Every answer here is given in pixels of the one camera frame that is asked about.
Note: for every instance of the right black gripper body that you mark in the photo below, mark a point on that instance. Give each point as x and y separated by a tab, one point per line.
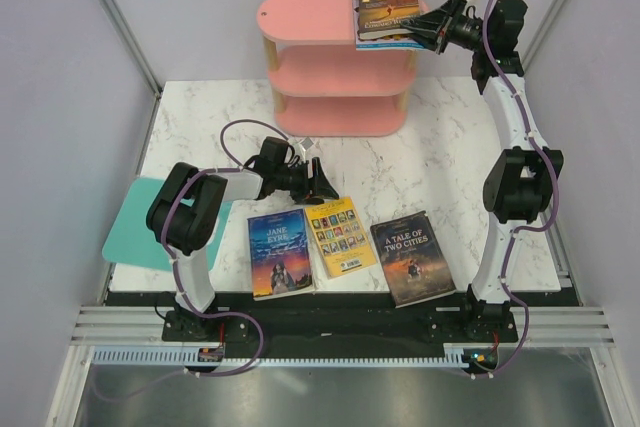
459	29

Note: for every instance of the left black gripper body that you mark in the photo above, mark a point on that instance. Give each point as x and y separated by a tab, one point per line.
296	180

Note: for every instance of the dog picture book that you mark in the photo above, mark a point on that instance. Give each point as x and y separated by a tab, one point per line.
400	42

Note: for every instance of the brown Edward Tulane book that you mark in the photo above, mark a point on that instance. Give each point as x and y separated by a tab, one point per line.
383	18

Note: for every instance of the Jane Eyre book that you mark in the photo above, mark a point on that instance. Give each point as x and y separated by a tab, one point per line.
279	255

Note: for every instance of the Tale of Two Cities book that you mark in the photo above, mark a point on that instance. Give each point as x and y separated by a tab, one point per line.
412	261

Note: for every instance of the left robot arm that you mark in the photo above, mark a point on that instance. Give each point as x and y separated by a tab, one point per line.
183	214

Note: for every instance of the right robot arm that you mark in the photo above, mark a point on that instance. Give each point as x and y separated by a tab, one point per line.
523	182

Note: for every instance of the yellow paperback book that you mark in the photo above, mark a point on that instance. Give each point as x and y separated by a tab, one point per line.
340	237

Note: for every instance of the pink three-tier shelf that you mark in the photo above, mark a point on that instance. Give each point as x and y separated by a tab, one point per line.
322	83

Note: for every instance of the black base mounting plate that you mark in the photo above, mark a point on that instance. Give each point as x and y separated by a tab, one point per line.
455	318

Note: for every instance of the teal plastic file folder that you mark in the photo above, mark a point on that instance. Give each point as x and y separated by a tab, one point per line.
129	240

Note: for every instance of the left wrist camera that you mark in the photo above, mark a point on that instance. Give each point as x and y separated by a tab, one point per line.
302	146

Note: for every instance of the white slotted cable duct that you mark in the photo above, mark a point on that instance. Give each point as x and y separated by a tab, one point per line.
288	356

